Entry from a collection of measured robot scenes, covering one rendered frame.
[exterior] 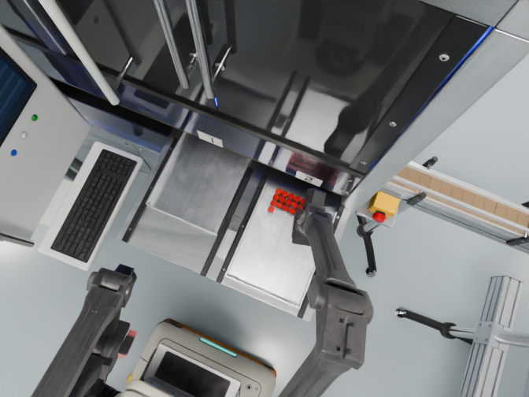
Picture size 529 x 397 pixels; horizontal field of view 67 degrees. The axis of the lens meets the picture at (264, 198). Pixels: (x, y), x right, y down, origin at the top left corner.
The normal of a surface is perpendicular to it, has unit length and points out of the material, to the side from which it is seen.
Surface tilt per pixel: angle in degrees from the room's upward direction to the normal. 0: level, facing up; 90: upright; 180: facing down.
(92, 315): 41
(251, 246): 0
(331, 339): 20
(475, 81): 90
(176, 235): 0
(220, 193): 0
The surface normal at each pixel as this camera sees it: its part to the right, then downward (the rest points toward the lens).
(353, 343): 0.27, -0.48
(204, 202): 0.03, -0.25
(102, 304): 0.33, -0.75
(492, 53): -0.39, 0.89
